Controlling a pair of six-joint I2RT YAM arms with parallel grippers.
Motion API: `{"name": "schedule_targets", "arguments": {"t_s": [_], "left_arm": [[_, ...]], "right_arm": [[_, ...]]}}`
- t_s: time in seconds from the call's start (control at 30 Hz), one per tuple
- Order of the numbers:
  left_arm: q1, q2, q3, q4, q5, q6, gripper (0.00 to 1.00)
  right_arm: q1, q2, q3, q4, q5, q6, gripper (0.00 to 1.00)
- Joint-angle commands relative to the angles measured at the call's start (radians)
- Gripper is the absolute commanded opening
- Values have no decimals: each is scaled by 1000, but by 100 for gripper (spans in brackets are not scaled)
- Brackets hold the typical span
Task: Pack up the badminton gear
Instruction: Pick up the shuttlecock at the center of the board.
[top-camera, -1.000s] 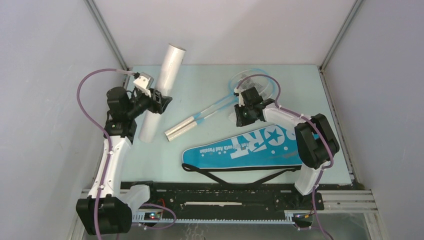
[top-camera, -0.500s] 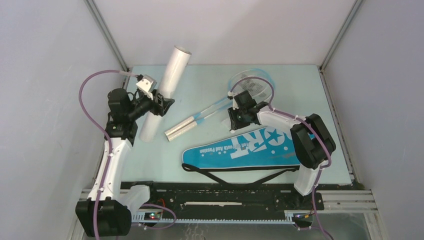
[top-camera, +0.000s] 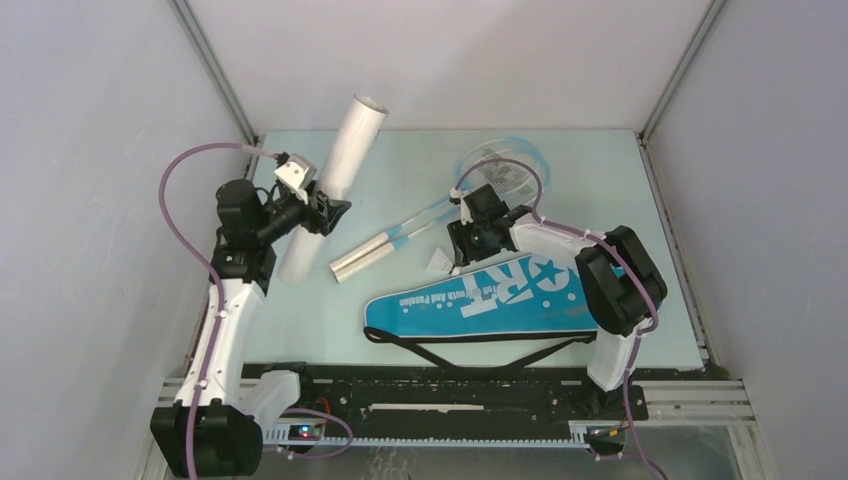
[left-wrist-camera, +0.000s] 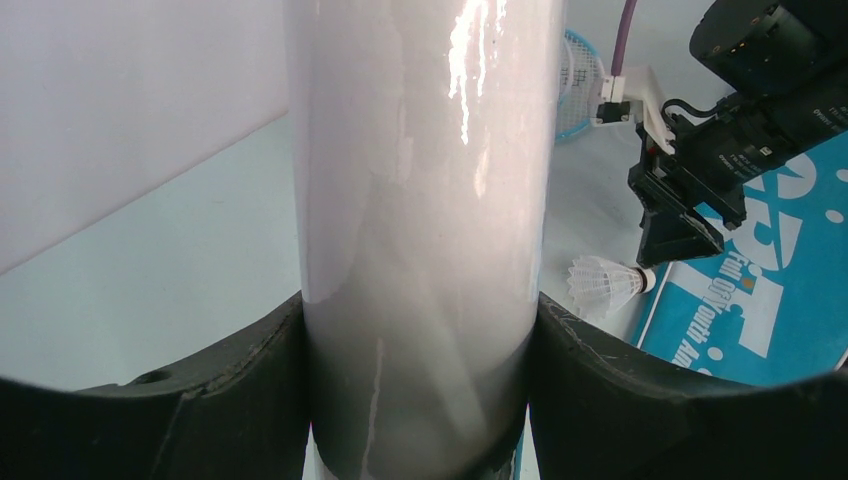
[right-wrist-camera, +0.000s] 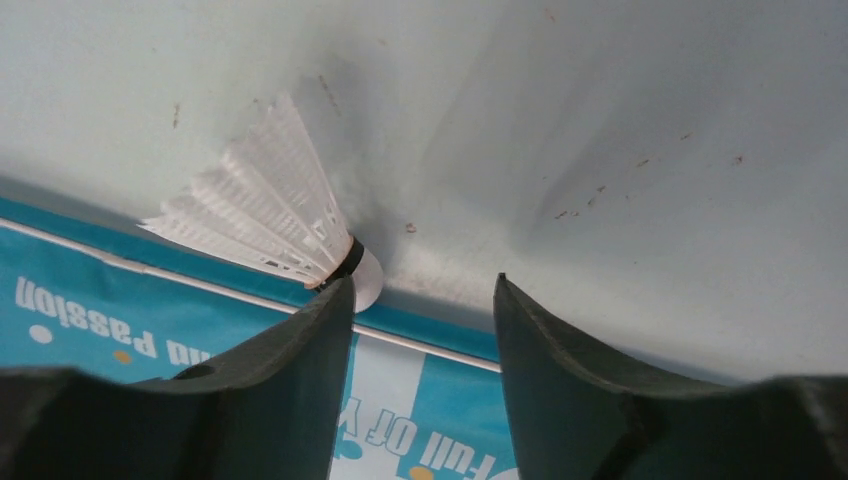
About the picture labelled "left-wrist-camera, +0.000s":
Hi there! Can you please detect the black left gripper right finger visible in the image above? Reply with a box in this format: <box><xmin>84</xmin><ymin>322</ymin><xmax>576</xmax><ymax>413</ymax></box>
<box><xmin>528</xmin><ymin>296</ymin><xmax>847</xmax><ymax>479</ymax></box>

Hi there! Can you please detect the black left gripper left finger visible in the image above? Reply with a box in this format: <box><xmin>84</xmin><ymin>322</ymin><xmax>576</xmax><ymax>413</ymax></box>
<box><xmin>1</xmin><ymin>295</ymin><xmax>309</xmax><ymax>479</ymax></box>

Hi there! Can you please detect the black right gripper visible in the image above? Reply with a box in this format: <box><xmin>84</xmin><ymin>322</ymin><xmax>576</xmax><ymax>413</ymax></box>
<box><xmin>628</xmin><ymin>120</ymin><xmax>795</xmax><ymax>268</ymax></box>

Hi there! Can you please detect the white shuttlecock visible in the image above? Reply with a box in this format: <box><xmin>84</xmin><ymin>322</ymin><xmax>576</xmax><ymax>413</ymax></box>
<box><xmin>567</xmin><ymin>256</ymin><xmax>657</xmax><ymax>322</ymax></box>

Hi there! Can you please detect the white shuttlecock tube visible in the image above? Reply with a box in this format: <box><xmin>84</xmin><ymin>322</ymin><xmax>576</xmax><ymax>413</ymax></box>
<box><xmin>283</xmin><ymin>1</ymin><xmax>566</xmax><ymax>479</ymax></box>

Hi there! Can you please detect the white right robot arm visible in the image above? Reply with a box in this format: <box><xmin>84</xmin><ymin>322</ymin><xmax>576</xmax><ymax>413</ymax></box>
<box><xmin>628</xmin><ymin>0</ymin><xmax>847</xmax><ymax>268</ymax></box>

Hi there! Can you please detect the blue racket bag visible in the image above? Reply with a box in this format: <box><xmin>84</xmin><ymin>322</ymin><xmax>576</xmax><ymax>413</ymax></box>
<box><xmin>631</xmin><ymin>136</ymin><xmax>847</xmax><ymax>386</ymax></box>

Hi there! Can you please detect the blue racket upper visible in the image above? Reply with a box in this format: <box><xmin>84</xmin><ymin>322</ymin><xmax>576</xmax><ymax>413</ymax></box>
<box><xmin>555</xmin><ymin>29</ymin><xmax>605</xmax><ymax>142</ymax></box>

